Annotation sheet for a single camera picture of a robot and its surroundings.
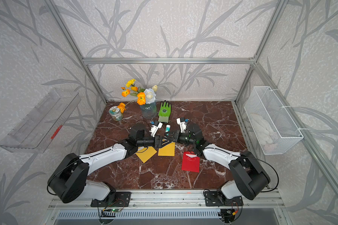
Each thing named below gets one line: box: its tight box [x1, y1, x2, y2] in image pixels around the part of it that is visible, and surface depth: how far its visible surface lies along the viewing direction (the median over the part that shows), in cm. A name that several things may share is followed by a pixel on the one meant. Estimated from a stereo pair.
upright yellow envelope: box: [158, 142, 176, 157], surface depth 93 cm
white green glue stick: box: [165, 124, 171, 133], surface depth 80 cm
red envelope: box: [181, 151, 201, 173], surface depth 89 cm
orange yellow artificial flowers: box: [117, 78, 158, 113], surface depth 80 cm
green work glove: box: [158, 100, 172, 124], surface depth 114 cm
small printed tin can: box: [108, 105, 124, 121], surface depth 107 cm
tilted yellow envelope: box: [135, 146, 158, 164], surface depth 90 cm
